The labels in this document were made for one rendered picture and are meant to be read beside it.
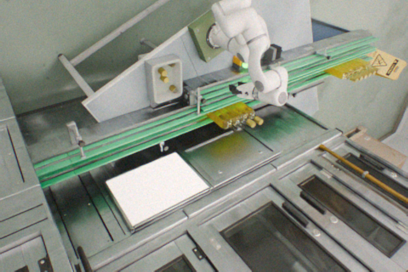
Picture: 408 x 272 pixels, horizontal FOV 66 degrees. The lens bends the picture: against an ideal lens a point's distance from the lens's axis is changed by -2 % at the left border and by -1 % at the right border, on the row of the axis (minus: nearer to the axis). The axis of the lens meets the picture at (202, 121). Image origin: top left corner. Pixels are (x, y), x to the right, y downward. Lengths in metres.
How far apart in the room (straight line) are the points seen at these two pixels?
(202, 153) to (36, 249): 0.99
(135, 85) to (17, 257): 1.00
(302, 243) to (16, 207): 1.09
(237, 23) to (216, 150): 0.78
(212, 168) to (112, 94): 0.64
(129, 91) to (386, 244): 1.39
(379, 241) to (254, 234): 0.54
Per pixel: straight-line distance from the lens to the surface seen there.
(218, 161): 1.69
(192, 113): 1.76
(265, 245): 1.44
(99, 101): 1.67
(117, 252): 1.38
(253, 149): 1.80
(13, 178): 1.28
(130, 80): 1.69
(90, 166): 1.60
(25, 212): 1.13
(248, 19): 1.26
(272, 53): 2.15
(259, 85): 1.23
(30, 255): 1.04
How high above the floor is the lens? 2.15
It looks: 42 degrees down
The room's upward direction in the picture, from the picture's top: 130 degrees clockwise
